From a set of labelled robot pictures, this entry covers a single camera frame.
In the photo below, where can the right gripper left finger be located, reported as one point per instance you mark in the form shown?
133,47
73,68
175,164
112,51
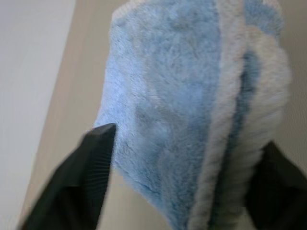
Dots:
72,182

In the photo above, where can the light blue towel white trim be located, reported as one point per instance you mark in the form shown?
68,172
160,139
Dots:
168,95

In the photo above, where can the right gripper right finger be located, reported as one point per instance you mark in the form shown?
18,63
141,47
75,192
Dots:
280,191

